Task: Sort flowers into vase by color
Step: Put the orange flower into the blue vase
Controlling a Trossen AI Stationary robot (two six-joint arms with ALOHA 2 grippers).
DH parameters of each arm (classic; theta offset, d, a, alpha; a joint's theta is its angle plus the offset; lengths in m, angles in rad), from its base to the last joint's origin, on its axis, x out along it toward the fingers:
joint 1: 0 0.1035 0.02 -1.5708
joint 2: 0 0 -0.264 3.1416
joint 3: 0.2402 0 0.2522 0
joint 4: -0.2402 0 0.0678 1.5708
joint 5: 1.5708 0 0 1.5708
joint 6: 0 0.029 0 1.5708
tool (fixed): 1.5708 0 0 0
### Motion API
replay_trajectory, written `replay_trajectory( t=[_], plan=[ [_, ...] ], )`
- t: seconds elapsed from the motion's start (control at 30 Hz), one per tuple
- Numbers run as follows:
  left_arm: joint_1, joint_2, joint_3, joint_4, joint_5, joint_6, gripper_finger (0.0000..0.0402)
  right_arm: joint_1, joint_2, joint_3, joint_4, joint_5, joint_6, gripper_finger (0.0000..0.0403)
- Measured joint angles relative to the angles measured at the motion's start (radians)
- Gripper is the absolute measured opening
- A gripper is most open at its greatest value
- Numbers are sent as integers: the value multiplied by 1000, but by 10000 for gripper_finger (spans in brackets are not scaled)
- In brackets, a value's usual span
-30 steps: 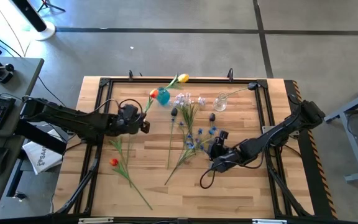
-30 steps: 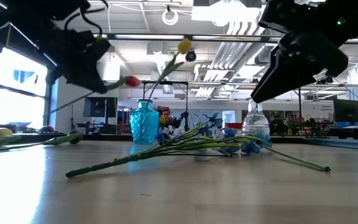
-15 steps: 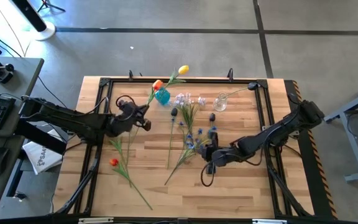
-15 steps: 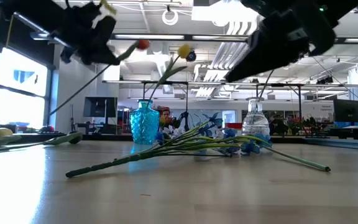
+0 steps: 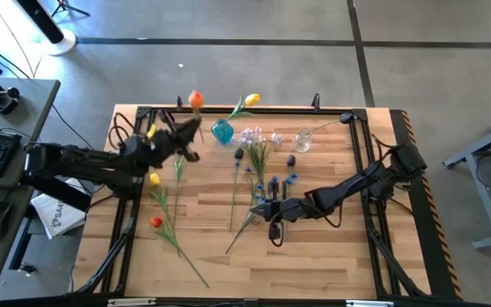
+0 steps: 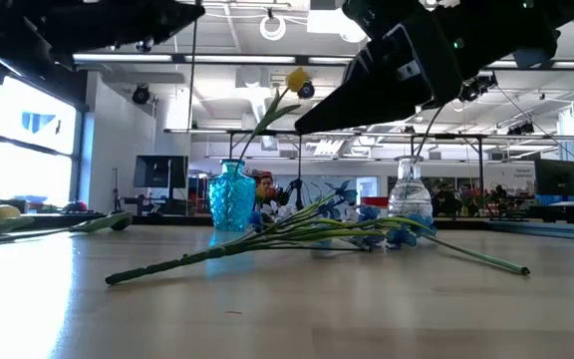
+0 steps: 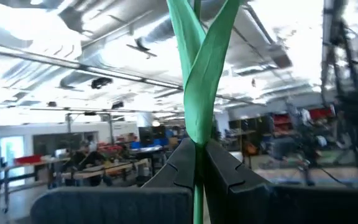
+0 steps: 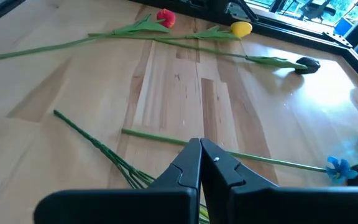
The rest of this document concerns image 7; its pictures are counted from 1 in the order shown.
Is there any metal ceiling rail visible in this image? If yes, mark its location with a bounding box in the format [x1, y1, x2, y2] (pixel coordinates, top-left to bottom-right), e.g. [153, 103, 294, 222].
[0, 39, 185, 91]

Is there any person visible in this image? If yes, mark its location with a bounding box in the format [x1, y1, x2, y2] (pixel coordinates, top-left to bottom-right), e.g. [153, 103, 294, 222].
[84, 134, 101, 156]

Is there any wooden workbench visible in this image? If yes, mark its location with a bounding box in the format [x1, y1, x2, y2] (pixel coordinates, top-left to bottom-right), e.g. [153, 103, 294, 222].
[0, 157, 150, 190]

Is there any red storage bin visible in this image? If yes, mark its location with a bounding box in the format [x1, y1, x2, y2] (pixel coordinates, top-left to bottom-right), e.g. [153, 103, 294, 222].
[14, 154, 43, 165]

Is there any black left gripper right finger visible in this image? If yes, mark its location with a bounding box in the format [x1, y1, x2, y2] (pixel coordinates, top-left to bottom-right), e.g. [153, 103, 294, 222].
[204, 139, 358, 224]

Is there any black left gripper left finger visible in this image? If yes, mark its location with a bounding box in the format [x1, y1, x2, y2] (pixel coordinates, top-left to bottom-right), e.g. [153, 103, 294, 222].
[29, 138, 198, 224]

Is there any yellow artificial tulip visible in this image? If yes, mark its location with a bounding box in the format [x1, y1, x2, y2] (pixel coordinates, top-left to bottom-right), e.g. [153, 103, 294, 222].
[165, 0, 242, 224]

